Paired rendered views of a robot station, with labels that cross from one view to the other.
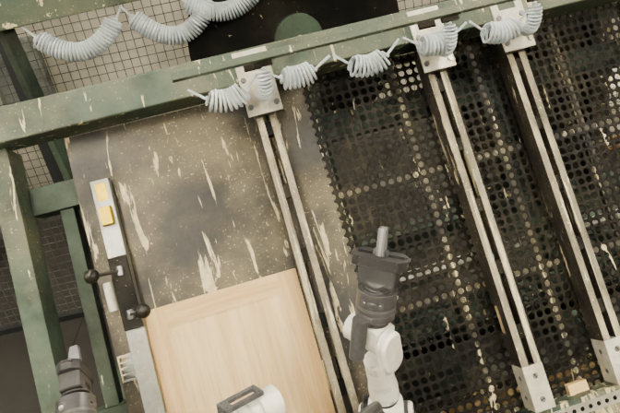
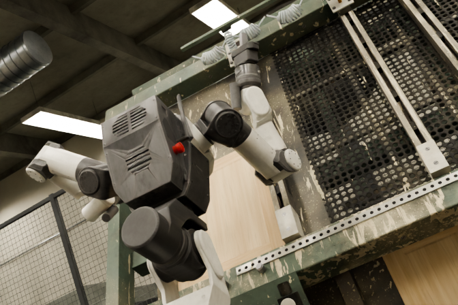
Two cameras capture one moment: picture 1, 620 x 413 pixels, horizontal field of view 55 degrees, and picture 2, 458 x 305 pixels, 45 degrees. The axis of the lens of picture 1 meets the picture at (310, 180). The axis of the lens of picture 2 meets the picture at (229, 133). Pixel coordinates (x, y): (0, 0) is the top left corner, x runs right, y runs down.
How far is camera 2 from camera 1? 1.81 m
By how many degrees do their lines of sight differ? 47
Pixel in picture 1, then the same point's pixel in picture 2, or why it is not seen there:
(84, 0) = not seen: hidden behind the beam
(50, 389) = (114, 225)
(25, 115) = (127, 103)
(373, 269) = (238, 55)
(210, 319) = not seen: hidden behind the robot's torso
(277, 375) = (242, 199)
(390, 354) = (253, 99)
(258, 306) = (234, 165)
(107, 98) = (164, 84)
